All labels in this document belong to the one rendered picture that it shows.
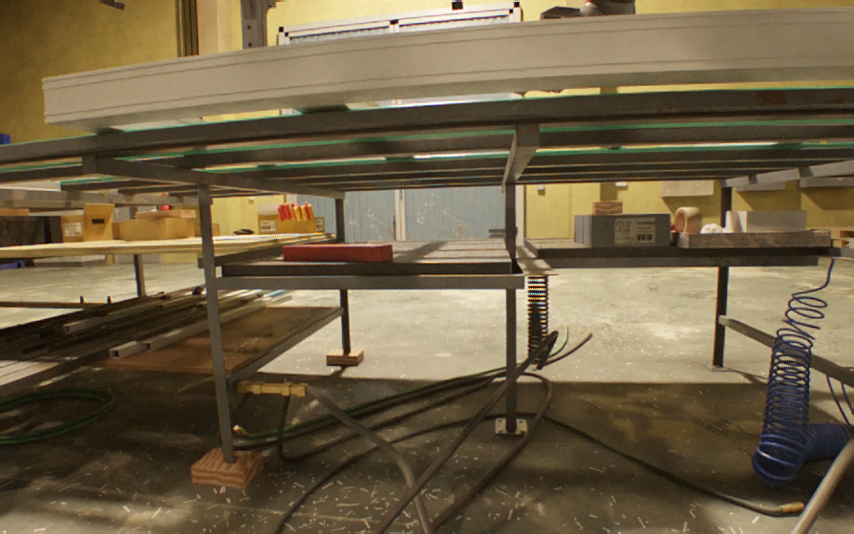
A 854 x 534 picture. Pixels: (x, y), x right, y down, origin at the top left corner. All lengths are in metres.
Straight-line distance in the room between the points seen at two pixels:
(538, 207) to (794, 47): 6.60
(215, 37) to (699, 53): 8.38
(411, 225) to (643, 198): 3.72
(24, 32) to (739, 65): 12.22
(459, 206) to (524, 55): 6.56
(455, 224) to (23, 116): 9.14
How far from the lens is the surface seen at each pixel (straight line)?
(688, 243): 1.39
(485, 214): 7.09
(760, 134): 1.02
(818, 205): 8.75
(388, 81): 0.61
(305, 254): 1.16
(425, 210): 7.17
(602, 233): 1.39
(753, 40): 0.68
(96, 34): 10.96
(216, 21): 8.82
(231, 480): 1.34
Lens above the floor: 0.69
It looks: 7 degrees down
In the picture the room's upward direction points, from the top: 2 degrees counter-clockwise
